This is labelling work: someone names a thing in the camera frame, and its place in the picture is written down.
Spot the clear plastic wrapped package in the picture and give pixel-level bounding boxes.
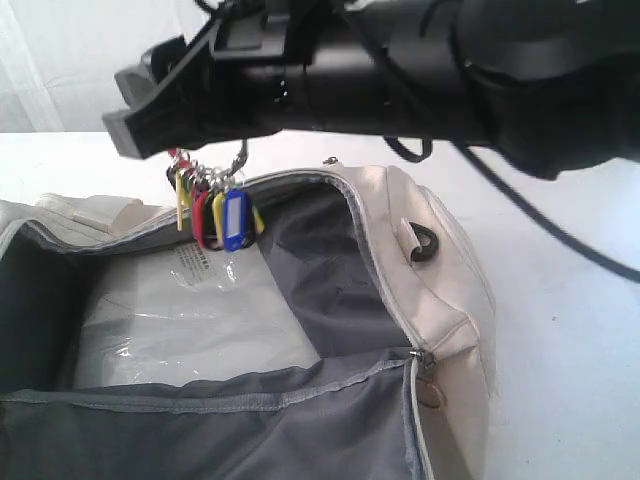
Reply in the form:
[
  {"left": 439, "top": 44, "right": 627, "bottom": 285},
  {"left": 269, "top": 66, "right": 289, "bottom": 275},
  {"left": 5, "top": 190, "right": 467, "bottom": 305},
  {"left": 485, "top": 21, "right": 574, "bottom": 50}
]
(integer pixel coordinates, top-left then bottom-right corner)
[{"left": 74, "top": 243, "right": 319, "bottom": 389}]

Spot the beige duffel bag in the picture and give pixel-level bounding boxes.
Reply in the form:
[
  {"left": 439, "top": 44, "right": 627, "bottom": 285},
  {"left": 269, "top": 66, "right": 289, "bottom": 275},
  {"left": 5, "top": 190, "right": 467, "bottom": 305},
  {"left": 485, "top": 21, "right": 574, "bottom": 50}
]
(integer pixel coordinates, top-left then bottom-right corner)
[{"left": 1, "top": 166, "right": 495, "bottom": 479}]

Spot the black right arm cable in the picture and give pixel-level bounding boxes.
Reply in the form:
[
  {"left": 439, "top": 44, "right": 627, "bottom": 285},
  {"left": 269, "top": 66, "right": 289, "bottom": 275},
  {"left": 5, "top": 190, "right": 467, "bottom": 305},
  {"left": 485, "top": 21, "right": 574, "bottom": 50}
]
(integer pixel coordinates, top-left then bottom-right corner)
[{"left": 194, "top": 0, "right": 640, "bottom": 279}]

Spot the bunch of colourful key tags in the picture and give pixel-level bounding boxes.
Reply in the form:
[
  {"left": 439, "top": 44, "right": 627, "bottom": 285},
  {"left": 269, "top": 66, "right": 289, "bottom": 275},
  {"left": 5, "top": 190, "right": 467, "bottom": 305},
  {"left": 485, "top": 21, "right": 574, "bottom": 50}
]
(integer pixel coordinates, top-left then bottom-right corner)
[{"left": 166, "top": 140, "right": 265, "bottom": 252}]

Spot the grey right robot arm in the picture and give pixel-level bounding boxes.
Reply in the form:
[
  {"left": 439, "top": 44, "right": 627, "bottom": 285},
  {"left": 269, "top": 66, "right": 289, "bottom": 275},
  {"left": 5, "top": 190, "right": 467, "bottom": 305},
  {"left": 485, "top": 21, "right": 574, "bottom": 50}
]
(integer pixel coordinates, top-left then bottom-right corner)
[{"left": 103, "top": 1, "right": 639, "bottom": 179}]

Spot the white backdrop curtain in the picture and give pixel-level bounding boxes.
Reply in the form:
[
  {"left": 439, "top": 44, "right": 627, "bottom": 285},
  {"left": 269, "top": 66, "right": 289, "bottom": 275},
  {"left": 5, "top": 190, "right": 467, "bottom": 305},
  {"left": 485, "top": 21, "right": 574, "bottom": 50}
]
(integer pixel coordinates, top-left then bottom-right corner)
[{"left": 1, "top": 1, "right": 207, "bottom": 133}]

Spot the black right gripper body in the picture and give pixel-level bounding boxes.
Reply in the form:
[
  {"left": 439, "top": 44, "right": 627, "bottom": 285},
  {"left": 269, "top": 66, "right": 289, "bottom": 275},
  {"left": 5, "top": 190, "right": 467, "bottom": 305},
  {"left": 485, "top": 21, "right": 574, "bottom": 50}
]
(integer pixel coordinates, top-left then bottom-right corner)
[{"left": 149, "top": 1, "right": 299, "bottom": 150}]

